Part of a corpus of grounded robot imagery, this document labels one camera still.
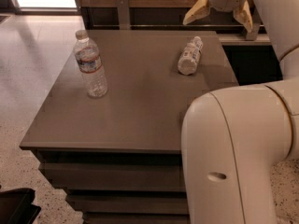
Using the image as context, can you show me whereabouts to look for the grey drawer cabinet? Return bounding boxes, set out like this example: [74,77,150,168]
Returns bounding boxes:
[21,30,237,224]

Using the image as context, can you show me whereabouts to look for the blue label plastic bottle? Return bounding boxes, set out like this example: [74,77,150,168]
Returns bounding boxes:
[178,36,203,76]

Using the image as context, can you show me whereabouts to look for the black object on floor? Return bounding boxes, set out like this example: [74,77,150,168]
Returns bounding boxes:
[0,188,41,224]

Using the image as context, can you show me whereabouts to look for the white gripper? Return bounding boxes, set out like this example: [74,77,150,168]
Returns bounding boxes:
[183,0,253,33]

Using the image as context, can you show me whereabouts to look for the right metal bracket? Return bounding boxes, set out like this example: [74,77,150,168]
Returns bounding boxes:
[243,9,262,41]

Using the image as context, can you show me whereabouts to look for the left metal bracket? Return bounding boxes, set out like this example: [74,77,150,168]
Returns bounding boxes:
[116,0,131,30]

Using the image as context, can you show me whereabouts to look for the clear upright water bottle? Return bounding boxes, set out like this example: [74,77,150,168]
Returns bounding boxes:
[73,30,107,98]

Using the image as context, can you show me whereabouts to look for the metal bracket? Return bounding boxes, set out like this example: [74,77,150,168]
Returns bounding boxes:
[243,9,262,41]
[116,0,131,30]

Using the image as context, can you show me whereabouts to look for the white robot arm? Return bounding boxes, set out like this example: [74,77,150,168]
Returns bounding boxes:
[181,0,299,224]

